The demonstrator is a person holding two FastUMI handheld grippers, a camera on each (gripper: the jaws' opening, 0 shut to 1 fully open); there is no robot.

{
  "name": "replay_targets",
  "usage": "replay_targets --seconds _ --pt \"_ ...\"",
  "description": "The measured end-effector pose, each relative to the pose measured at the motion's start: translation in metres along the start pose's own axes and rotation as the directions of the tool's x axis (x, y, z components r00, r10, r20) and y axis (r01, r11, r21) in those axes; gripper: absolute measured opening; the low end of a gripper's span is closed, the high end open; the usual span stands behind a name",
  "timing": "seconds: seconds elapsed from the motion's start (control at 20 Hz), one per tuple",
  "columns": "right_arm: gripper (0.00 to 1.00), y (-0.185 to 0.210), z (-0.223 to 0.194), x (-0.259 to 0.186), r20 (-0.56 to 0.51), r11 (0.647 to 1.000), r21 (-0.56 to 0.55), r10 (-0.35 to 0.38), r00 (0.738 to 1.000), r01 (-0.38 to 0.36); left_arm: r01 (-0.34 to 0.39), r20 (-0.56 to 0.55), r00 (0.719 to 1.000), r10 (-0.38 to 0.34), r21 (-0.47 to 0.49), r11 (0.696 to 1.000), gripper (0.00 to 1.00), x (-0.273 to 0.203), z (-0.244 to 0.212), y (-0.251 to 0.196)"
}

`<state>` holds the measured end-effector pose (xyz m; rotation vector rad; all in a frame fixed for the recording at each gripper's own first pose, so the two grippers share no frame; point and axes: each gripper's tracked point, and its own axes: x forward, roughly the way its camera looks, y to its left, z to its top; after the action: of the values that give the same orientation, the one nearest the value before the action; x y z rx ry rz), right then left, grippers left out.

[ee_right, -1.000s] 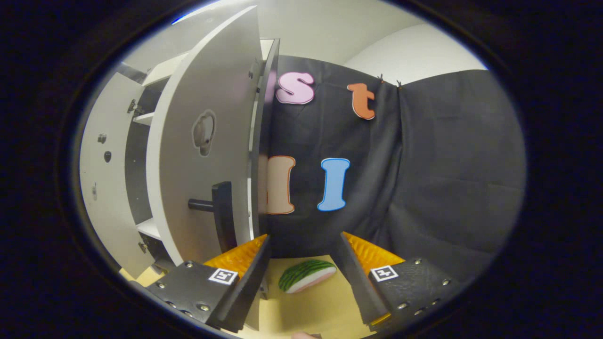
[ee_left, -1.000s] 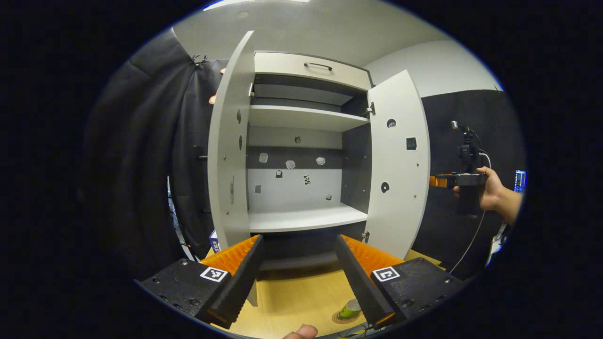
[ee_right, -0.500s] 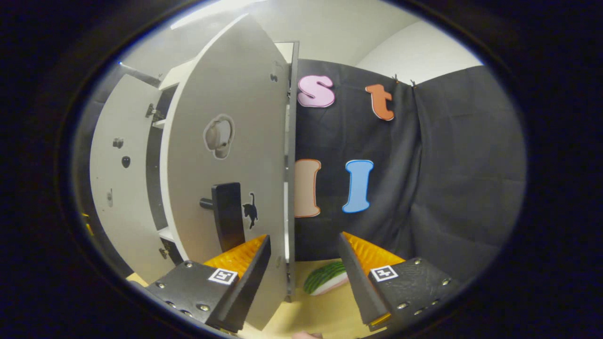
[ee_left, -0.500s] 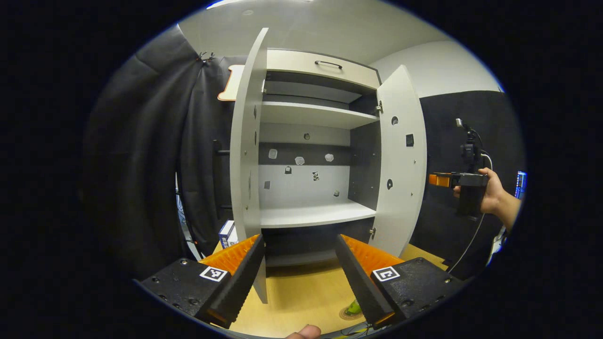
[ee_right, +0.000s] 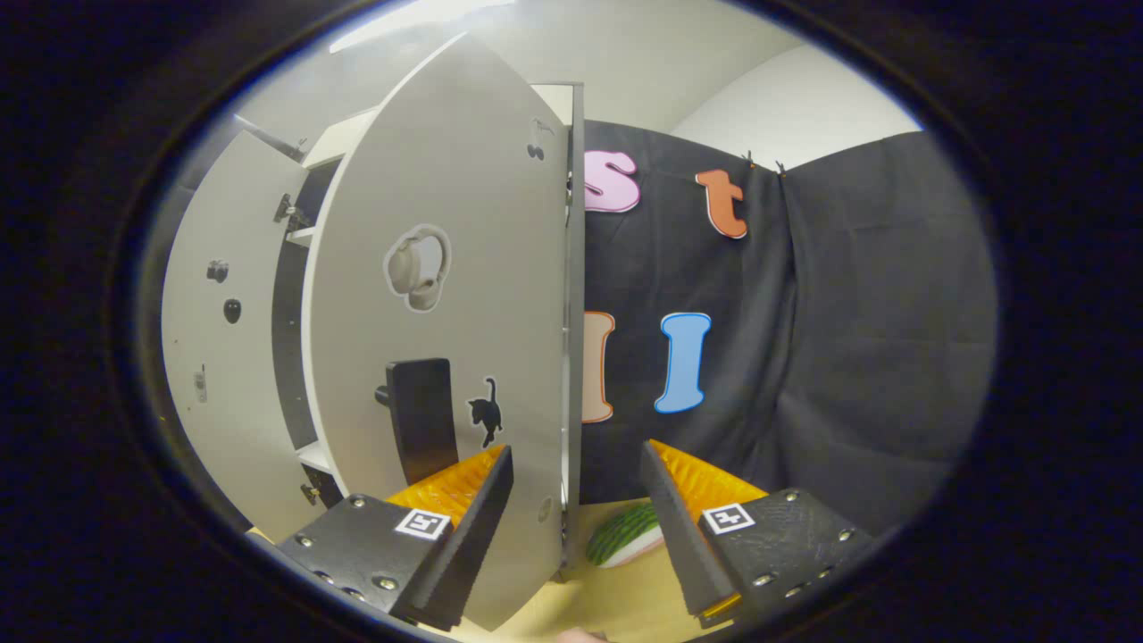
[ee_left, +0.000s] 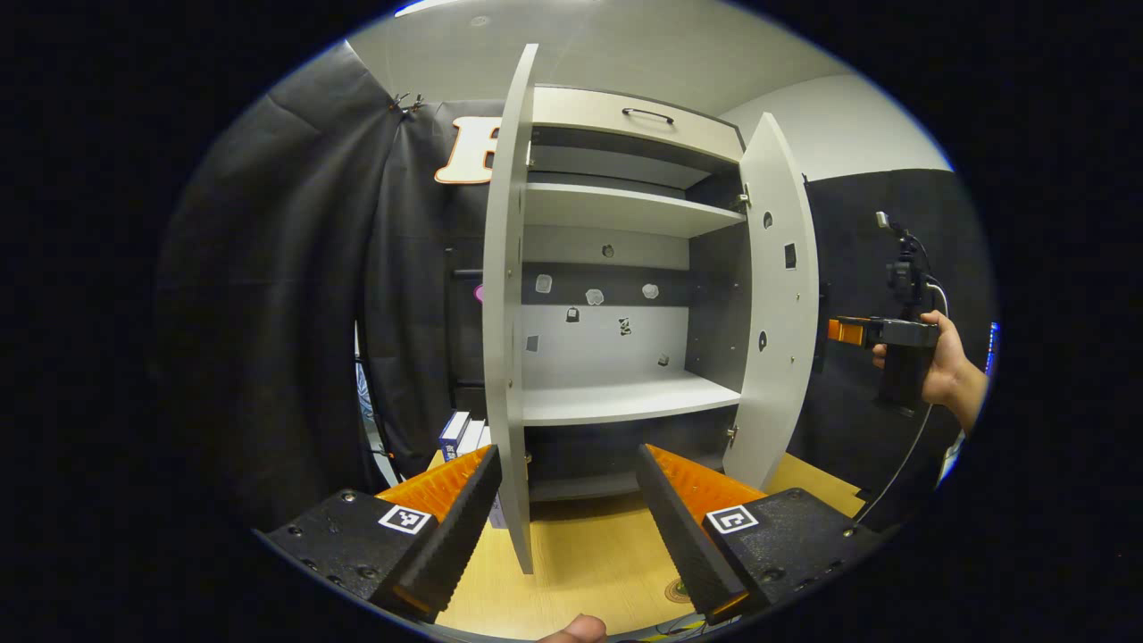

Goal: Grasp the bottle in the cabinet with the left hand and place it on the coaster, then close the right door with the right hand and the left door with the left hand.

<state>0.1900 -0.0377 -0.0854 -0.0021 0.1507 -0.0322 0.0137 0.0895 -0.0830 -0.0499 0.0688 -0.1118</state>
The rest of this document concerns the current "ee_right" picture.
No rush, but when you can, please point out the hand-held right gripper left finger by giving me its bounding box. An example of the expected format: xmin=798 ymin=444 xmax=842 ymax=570
xmin=277 ymin=444 xmax=516 ymax=632

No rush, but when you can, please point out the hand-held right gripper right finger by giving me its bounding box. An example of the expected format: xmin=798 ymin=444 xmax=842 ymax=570
xmin=639 ymin=438 xmax=880 ymax=629

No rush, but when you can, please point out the white door camera sticker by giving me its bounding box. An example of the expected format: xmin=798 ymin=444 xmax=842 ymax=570
xmin=161 ymin=129 xmax=327 ymax=543

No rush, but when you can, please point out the white door headphone sticker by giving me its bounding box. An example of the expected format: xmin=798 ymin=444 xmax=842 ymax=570
xmin=301 ymin=31 xmax=572 ymax=632

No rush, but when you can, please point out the watermelon slice toy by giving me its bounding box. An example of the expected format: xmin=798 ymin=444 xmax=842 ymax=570
xmin=585 ymin=502 xmax=666 ymax=570

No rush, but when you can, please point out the black backdrop cloth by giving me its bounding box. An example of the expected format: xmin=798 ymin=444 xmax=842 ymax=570
xmin=174 ymin=112 xmax=1001 ymax=541

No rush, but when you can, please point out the ceiling light panel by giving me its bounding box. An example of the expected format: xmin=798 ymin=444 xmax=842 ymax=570
xmin=330 ymin=0 xmax=519 ymax=54

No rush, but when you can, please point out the black door handle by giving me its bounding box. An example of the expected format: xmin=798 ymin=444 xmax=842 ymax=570
xmin=375 ymin=357 xmax=460 ymax=487

